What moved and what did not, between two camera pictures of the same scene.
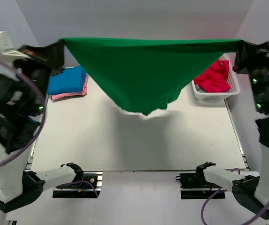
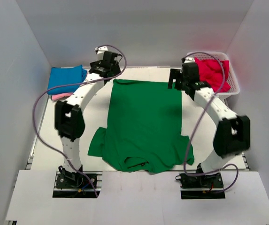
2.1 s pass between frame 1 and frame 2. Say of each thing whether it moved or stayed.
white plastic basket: stayed
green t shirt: moved
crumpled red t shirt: stayed
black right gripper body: moved
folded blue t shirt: stayed
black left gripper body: moved
